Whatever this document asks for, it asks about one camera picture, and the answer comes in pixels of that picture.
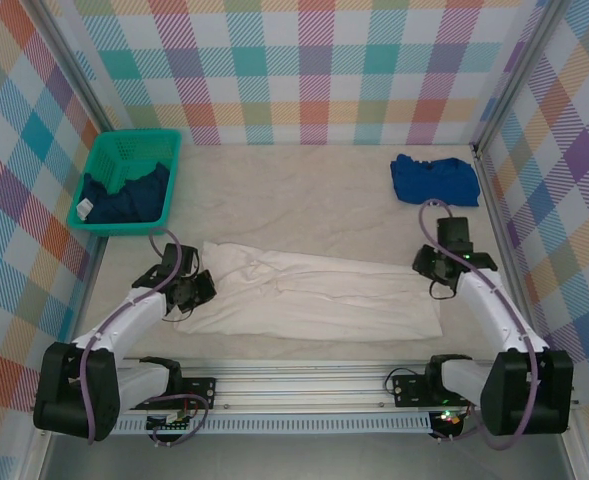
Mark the teal plastic basket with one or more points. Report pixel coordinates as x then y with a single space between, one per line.
119 230

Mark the white t-shirt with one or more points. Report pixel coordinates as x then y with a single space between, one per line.
324 300

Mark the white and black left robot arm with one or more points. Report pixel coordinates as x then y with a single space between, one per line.
59 390

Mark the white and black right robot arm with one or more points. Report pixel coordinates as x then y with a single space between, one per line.
554 395

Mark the folded blue t-shirt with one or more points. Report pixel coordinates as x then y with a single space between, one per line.
434 182

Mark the navy t-shirt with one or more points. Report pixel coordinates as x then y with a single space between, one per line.
139 197

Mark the small green circuit board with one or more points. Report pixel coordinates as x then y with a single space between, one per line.
171 426

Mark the small circuit board with lights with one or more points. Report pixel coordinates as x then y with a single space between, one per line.
449 419

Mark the grey metal panel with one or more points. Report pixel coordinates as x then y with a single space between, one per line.
299 457

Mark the aluminium side rail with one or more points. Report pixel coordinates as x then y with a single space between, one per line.
94 250

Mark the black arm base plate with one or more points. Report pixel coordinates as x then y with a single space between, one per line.
204 392
409 390

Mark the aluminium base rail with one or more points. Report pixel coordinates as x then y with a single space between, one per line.
299 385

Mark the aluminium frame post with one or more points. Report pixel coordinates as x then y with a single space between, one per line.
78 70
519 70

